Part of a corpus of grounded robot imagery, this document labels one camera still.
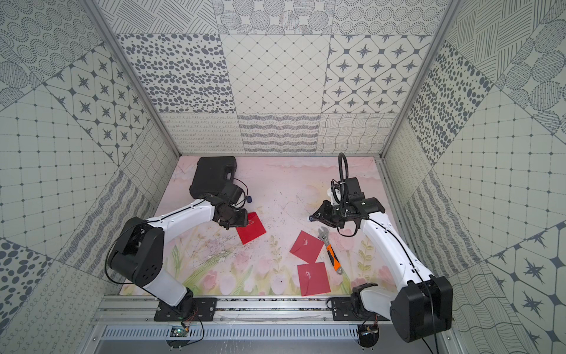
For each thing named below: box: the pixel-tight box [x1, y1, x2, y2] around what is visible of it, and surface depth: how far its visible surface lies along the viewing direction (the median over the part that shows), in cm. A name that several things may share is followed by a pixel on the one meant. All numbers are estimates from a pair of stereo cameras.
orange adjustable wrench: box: [316, 226, 343, 276], surface depth 88 cm
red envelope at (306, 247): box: [289, 230, 325, 265], surface depth 90 cm
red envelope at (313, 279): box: [297, 261, 331, 297], surface depth 83 cm
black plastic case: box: [188, 156, 237, 199], surface depth 109 cm
